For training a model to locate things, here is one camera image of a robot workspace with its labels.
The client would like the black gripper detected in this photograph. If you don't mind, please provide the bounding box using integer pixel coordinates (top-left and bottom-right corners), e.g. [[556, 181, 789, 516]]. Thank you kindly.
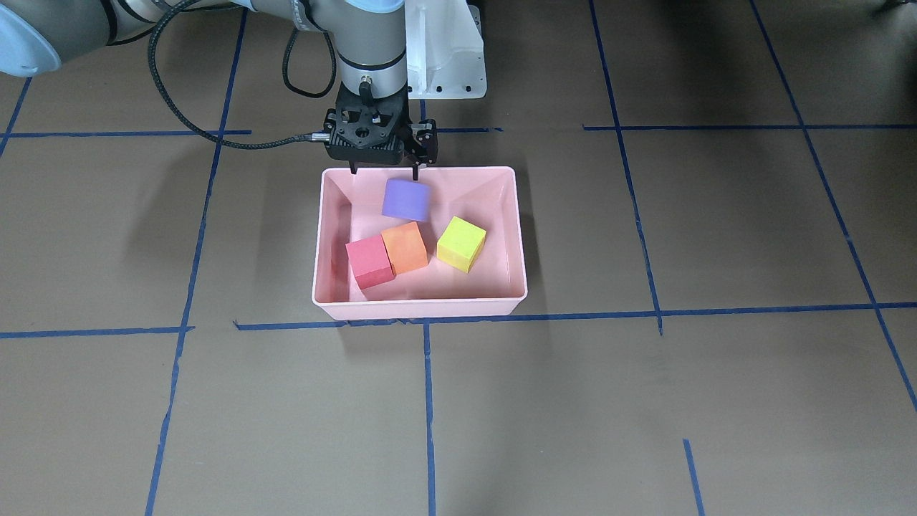
[[325, 85, 438, 181]]

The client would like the purple foam cube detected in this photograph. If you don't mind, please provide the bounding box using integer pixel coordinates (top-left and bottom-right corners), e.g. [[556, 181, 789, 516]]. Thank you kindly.
[[381, 178, 431, 221]]

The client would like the orange foam cube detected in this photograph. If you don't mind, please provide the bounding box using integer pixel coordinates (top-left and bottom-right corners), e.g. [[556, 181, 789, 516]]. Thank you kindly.
[[381, 221, 429, 275]]

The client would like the yellow foam cube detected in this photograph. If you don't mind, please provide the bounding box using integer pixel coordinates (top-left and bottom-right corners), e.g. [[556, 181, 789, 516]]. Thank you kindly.
[[436, 216, 487, 273]]

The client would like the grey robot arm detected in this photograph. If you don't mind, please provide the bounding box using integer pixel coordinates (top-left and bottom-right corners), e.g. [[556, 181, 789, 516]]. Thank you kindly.
[[2, 1, 438, 173]]

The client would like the red foam cube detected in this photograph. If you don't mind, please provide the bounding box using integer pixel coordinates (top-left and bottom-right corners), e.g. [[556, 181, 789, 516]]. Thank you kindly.
[[346, 234, 395, 290]]

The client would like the black braided cable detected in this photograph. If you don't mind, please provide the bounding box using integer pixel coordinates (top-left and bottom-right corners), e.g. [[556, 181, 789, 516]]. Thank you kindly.
[[148, 0, 337, 151]]

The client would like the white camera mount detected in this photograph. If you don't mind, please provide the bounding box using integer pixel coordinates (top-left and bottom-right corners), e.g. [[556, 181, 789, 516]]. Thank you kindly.
[[404, 1, 488, 100]]

